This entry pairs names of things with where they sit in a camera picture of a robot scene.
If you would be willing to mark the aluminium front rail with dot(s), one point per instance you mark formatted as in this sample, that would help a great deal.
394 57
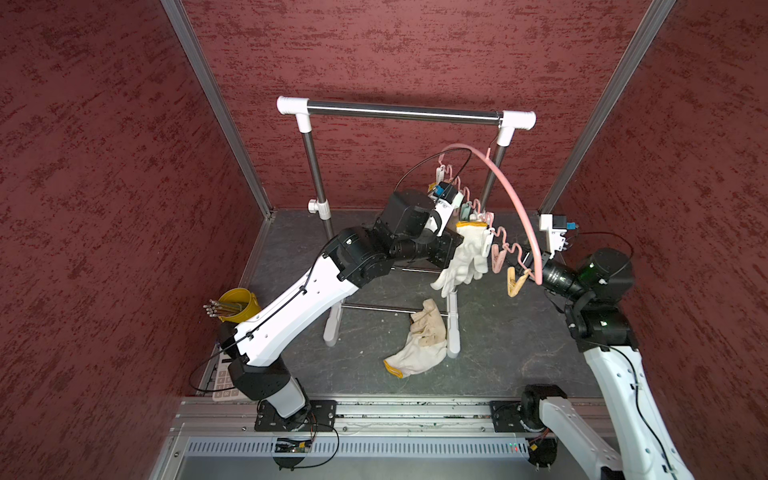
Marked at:
352 416

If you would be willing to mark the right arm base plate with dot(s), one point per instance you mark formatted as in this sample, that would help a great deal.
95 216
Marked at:
519 417

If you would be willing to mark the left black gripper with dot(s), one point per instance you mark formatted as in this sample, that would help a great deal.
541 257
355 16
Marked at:
445 243

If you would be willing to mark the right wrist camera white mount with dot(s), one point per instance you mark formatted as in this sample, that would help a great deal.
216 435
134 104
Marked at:
555 229

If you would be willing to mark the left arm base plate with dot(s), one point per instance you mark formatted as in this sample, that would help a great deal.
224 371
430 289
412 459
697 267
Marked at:
316 413

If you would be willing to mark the yellow clothespin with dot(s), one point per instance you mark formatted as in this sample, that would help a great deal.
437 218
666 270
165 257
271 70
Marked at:
515 281

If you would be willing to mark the pink clip hanger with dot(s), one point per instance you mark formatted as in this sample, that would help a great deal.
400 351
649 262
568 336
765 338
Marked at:
536 253

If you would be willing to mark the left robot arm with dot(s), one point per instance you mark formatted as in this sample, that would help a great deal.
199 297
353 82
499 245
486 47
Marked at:
412 226

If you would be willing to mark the pencils in cup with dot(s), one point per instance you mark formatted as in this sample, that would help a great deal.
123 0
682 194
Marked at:
215 308

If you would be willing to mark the clothes rack with steel bars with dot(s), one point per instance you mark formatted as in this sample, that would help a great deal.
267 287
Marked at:
507 122

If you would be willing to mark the beige glove on pile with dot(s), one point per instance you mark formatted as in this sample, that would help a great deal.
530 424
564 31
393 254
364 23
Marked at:
428 327

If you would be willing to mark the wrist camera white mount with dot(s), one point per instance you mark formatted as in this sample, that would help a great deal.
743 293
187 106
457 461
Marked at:
555 229
448 198

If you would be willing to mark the white glove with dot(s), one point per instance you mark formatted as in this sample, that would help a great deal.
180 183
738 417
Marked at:
470 260
415 359

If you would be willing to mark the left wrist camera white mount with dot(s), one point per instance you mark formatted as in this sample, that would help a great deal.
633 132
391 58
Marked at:
448 198

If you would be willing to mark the white calculator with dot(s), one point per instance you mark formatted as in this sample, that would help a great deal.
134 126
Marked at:
223 389

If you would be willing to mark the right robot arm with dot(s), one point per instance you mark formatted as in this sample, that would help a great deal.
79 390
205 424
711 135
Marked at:
603 335

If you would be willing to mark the yellow cup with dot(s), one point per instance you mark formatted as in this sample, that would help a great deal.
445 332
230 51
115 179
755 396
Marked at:
245 296

